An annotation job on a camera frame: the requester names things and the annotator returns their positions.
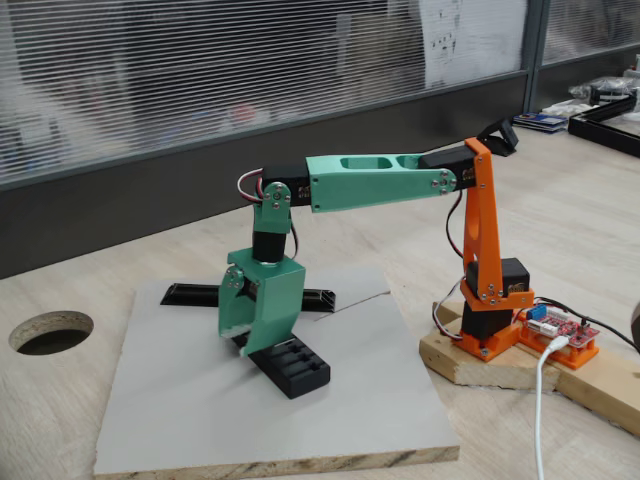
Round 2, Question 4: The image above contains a black slotted block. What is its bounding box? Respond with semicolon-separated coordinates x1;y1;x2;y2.
231;333;331;400

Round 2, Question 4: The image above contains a grey board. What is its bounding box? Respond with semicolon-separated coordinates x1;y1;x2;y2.
93;264;461;476

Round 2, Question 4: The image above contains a pointed wooden block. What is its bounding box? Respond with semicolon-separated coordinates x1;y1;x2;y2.
418;317;562;392

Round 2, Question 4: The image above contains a black angular object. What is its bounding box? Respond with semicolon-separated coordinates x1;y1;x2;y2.
476;117;520;157

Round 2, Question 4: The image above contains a red controller board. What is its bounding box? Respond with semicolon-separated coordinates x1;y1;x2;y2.
522;305;601;349

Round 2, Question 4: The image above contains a flat card box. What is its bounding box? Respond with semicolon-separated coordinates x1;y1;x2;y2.
512;112;570;134

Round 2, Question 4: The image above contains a white paper sheet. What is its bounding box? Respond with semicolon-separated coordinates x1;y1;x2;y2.
418;0;530;92

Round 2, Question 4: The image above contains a white packet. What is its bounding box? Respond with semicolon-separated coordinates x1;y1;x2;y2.
541;98;584;117

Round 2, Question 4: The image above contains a wooden block with screws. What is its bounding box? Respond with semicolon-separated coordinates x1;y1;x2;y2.
432;298;640;437

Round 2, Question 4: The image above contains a clear plastic bag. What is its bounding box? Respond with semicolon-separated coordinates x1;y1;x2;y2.
568;75;640;107

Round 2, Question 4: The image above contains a black plastic rail profile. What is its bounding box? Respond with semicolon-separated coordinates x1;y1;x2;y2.
159;282;339;314

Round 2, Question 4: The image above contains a servo wire bundle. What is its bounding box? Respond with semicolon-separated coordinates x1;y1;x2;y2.
431;278;469;344
237;168;302;260
446;191;469;261

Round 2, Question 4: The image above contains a white cable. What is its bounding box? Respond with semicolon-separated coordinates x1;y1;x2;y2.
533;335;570;480

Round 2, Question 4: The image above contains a black cable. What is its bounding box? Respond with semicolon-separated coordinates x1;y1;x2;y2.
534;296;640;357

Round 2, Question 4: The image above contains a black metal frame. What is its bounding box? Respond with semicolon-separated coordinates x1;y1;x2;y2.
567;94;640;157

